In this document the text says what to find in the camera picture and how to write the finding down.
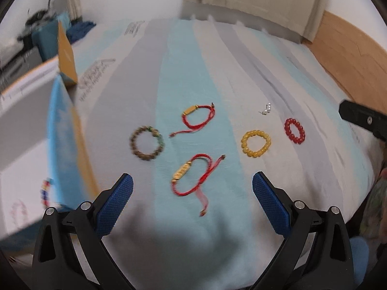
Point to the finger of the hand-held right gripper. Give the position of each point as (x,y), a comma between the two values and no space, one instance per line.
(362,117)

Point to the teal bag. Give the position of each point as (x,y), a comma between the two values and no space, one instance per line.
(48,39)

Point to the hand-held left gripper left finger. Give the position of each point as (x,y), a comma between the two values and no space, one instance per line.
(119,205)

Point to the floral cloth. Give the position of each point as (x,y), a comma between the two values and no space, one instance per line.
(376,205)

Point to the striped bedsheet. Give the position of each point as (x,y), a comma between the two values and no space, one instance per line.
(196,66)

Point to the beige curtain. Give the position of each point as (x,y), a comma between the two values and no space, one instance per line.
(257,0)

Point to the person's blue trouser leg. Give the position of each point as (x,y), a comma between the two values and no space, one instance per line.
(359,256)

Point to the blue clothes pile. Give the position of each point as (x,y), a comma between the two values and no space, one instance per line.
(80,31)

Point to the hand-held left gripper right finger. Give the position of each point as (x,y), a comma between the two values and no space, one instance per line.
(269,199)

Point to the narrow cream curtain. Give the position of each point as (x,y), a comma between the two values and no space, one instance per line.
(75,4)

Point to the yellow and blue cardboard box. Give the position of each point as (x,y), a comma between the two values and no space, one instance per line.
(65,54)

